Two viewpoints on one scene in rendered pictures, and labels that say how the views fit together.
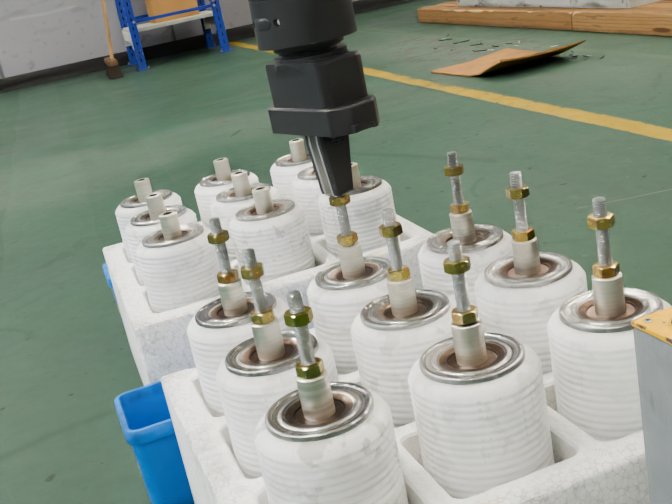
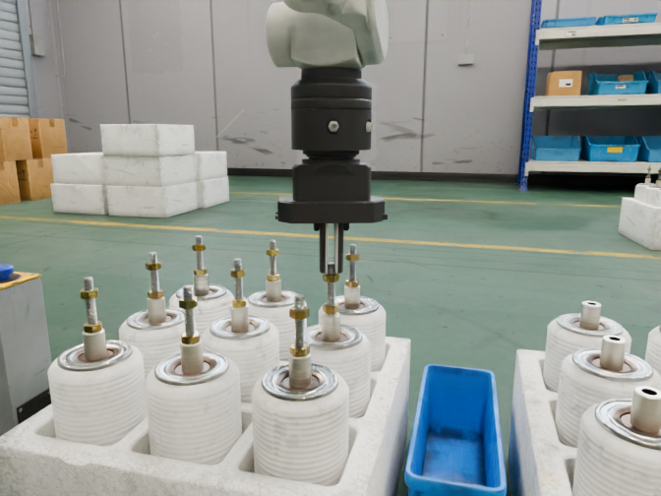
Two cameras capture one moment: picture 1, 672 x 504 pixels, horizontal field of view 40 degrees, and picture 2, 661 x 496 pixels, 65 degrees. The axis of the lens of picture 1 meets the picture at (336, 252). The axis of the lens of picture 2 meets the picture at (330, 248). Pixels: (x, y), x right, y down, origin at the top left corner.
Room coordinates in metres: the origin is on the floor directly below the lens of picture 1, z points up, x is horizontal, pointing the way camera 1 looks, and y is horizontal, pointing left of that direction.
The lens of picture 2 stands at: (1.14, -0.51, 0.49)
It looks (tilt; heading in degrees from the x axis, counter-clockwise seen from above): 13 degrees down; 121
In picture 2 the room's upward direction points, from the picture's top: straight up
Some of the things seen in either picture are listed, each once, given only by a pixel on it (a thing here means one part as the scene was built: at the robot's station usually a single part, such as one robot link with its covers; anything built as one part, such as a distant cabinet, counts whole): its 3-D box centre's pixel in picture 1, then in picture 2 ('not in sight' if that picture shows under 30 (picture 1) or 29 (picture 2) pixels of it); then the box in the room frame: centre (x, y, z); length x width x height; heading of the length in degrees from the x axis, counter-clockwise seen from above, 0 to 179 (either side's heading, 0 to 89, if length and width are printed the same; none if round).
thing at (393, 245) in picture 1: (394, 253); (238, 288); (0.72, -0.05, 0.30); 0.01 x 0.01 x 0.08
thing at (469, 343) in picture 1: (469, 342); (156, 309); (0.61, -0.08, 0.26); 0.02 x 0.02 x 0.03
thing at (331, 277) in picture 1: (354, 273); (330, 337); (0.83, -0.01, 0.25); 0.08 x 0.08 x 0.01
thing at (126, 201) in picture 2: not in sight; (153, 198); (-1.51, 1.68, 0.09); 0.39 x 0.39 x 0.18; 18
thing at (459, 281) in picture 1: (461, 291); (154, 280); (0.61, -0.08, 0.30); 0.01 x 0.01 x 0.08
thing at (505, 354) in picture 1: (471, 358); (157, 319); (0.61, -0.08, 0.25); 0.08 x 0.08 x 0.01
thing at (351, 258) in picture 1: (351, 261); (330, 326); (0.83, -0.01, 0.26); 0.02 x 0.02 x 0.03
